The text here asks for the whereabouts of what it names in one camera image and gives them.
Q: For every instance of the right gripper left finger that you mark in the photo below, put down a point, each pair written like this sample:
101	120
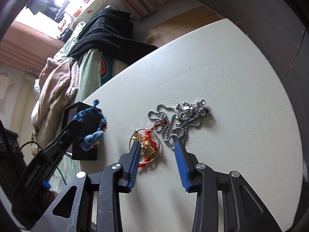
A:
129	163

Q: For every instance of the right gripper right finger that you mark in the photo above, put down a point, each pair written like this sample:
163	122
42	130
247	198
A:
186	168

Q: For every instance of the black jewelry box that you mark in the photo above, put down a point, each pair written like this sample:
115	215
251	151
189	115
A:
89	126

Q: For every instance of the operator hand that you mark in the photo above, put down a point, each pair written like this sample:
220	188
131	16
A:
52	195

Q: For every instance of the pink fleece blanket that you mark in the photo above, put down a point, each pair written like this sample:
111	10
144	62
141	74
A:
58	85

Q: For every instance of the flattened cardboard sheet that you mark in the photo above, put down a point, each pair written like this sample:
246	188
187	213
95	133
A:
180	25

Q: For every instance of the black knit blanket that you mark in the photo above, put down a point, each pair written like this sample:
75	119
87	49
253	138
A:
110	31

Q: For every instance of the pink curtain left panel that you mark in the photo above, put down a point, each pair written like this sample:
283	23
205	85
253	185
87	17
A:
27	49

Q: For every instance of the patterned white pillow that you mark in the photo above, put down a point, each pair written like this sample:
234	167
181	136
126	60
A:
91	9

